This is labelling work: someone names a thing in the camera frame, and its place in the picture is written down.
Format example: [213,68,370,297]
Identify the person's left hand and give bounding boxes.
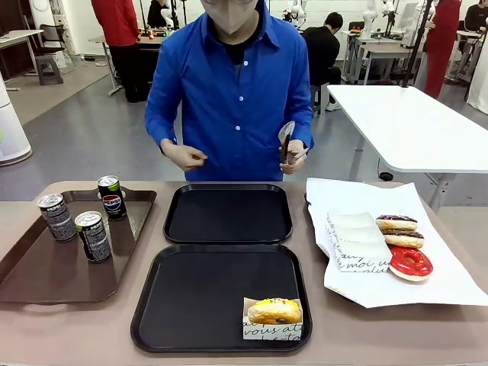
[279,140,309,176]

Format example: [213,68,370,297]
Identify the person's right hand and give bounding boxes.
[159,137,209,172]

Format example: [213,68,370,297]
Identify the metal serving tongs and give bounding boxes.
[278,120,310,165]

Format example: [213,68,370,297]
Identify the chocolate frosted sprinkle donut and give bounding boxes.
[380,228,425,249]
[375,213,419,232]

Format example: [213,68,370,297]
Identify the black Pepsi zero can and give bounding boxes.
[97,175,128,222]
[37,193,77,243]
[74,210,114,264]

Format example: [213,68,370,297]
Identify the red glazed donut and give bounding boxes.
[387,245,435,283]

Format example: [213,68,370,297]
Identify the person's left forearm blue sleeve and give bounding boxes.
[292,108,316,150]

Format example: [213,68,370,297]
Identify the white cylindrical robot base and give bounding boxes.
[0,72,34,167]

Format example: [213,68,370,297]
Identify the person's right forearm blue sleeve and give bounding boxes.
[144,102,181,149]

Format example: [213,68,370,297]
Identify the person in blue shirt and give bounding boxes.
[143,0,316,182]

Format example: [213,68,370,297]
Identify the black plastic serving tray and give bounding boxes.
[130,243,313,354]
[162,183,294,245]

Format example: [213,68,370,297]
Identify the grey round stool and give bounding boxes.
[310,84,331,117]

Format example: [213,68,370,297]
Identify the seated person in black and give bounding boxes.
[303,11,343,87]

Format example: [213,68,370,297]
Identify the white folding table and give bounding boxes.
[326,84,488,214]

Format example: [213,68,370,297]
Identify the grey background workbench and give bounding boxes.
[342,30,426,85]

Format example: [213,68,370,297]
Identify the person in black top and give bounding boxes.
[146,0,169,28]

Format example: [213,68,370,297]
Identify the beige face mask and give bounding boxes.
[204,0,260,37]

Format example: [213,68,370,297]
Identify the person in red top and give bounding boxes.
[91,0,145,103]

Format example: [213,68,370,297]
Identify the yellow frosted donut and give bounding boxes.
[247,298,303,326]

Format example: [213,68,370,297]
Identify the grey plastic step stool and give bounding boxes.
[35,55,65,86]

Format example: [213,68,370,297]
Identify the black stand pole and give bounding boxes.
[402,0,435,89]

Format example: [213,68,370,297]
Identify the brown plastic serving tray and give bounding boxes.
[0,189,158,308]

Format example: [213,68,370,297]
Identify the yellow donut in paper box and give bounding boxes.
[242,296,305,342]

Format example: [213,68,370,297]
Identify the black office chair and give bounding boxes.
[28,23,75,75]

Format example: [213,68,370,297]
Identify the large white paper sheet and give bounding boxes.
[305,177,488,309]

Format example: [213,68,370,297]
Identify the person in red dress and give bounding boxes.
[422,0,461,100]

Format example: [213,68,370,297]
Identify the white fabric cover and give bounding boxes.
[467,34,488,115]

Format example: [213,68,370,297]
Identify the white desk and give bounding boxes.
[0,29,45,92]

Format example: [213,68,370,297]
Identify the person in black sweater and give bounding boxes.
[464,3,488,32]

